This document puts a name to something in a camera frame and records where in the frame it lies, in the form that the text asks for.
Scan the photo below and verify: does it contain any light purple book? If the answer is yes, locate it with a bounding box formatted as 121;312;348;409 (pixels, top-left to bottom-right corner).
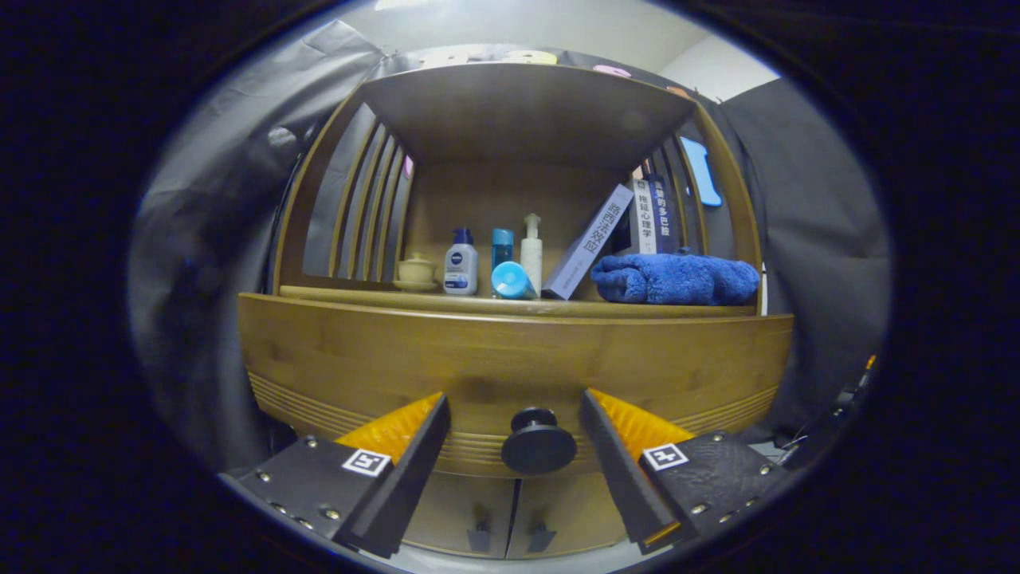
542;184;635;301

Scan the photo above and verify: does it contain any white spine book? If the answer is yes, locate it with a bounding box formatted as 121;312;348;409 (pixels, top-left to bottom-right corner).
630;179;659;256

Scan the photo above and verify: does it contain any small beige lidded cup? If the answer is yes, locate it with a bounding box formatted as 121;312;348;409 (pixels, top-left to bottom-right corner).
394;252;441;293

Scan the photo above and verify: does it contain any white bottle with blue cap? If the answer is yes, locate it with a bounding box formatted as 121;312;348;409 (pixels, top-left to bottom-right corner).
443;228;480;297

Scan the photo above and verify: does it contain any wooden cabinet door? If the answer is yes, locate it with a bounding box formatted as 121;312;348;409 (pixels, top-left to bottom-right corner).
506;470;630;559
398;470;519;559

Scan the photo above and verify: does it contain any dark blue book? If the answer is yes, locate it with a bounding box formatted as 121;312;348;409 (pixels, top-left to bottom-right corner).
649;173;677;254

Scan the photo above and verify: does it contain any folded blue towel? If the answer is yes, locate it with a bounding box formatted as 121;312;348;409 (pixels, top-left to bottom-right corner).
590;249;761;307

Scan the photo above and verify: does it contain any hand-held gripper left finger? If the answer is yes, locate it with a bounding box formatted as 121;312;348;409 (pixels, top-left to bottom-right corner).
217;391;452;561

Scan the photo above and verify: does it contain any wooden drawer with black knob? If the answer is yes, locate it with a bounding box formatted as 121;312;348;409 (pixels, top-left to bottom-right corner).
237;292;795;479

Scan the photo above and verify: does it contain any wooden countertop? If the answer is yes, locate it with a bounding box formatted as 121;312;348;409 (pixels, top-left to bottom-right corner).
279;275;758;320

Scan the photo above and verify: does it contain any white pump bottle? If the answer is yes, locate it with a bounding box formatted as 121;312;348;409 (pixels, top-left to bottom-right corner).
520;213;544;296

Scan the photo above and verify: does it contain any white and blue tube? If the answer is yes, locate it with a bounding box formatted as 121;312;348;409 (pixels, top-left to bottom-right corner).
490;261;543;301

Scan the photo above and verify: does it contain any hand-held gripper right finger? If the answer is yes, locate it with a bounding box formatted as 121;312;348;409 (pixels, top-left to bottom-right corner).
578;387;790;556

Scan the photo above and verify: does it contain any wooden cabinet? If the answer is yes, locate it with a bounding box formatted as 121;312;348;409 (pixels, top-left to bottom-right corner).
237;62;795;560

